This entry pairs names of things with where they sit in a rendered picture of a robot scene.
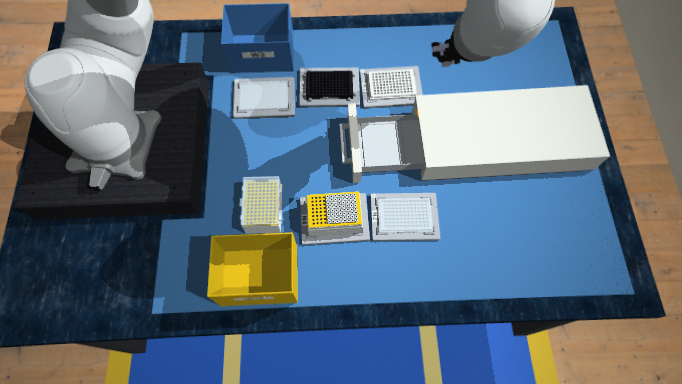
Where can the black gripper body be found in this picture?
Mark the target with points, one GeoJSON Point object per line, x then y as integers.
{"type": "Point", "coordinates": [452, 49]}

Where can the yellow open bin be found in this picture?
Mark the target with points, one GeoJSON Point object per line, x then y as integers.
{"type": "Point", "coordinates": [253, 264]}

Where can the blue open-top bin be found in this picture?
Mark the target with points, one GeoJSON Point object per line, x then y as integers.
{"type": "Point", "coordinates": [263, 24]}

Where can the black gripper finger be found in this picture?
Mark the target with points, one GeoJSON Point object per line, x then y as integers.
{"type": "Point", "coordinates": [455, 61]}
{"type": "Point", "coordinates": [437, 51]}

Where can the blue bench mat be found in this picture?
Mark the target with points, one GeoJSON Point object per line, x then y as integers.
{"type": "Point", "coordinates": [502, 237]}

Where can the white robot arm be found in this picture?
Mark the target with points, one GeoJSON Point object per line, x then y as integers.
{"type": "Point", "coordinates": [85, 96]}

